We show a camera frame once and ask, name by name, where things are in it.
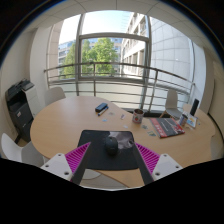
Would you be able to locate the small standing picture card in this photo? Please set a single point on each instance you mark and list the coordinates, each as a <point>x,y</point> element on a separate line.
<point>192,121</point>

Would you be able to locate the red magazine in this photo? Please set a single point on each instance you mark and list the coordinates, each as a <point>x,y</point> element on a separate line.
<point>166,127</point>

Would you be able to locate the white chair with wooden legs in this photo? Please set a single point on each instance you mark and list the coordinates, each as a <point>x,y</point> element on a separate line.
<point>20,151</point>

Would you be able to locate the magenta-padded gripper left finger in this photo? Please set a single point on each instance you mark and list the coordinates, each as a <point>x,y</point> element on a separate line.
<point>78,158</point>

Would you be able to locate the black and white printer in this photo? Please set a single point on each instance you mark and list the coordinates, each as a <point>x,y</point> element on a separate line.
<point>20,106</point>

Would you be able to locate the round pale sticker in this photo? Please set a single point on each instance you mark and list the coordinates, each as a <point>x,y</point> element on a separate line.
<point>112,113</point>

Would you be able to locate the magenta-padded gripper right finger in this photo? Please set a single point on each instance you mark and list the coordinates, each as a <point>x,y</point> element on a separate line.
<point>148,159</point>

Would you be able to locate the black mouse pad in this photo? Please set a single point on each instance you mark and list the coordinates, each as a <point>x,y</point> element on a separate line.
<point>100,156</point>

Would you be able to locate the printed ceramic mug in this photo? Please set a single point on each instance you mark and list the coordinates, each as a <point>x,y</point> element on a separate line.
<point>137,116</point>

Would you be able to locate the blue marker pen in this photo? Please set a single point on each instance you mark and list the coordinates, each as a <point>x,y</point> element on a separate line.
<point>103,111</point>

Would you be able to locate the green yellow sticker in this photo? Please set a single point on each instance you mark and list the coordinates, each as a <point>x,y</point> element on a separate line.
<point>151,133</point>

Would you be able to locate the black standing device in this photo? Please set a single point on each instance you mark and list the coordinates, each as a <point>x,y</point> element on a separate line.
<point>194,107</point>

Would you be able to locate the small pale pink sticker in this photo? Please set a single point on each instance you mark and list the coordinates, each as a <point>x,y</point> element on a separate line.
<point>122,116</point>

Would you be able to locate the metal balcony railing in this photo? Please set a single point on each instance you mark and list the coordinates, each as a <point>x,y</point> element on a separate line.
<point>116,63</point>

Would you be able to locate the small blue white sticker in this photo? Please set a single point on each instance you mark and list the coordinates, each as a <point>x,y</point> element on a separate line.
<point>104,120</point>

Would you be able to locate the black computer mouse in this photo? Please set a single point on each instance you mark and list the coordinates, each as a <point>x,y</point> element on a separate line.
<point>111,145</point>

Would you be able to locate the black whiteboard eraser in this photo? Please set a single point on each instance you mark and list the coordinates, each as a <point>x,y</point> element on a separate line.
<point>101,107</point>

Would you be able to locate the round green sticker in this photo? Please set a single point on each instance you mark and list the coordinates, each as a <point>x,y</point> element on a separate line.
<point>144,127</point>

